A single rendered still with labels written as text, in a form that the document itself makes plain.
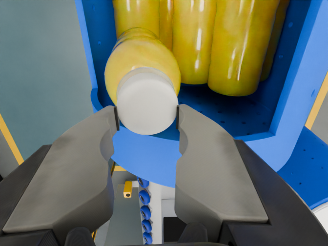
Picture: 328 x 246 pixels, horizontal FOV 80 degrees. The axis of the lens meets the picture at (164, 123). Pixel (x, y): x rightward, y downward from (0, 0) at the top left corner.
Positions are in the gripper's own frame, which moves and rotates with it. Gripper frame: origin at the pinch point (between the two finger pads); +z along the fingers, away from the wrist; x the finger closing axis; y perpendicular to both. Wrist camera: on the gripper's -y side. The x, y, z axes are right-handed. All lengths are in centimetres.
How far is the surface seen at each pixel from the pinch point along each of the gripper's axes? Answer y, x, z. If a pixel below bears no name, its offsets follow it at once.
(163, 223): 49, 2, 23
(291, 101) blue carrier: 1.1, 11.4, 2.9
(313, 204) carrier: 43, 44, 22
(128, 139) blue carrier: 5.5, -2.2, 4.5
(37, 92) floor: 50, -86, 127
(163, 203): 51, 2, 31
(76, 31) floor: 9, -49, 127
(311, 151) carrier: 37, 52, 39
